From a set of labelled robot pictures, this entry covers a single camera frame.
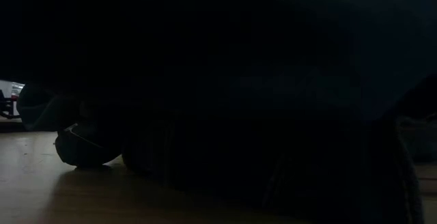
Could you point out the dark navy garment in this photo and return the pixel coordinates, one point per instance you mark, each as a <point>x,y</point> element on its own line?
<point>392,46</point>

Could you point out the black metal rig frame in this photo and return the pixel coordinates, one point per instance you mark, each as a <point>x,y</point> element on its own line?
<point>10,124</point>

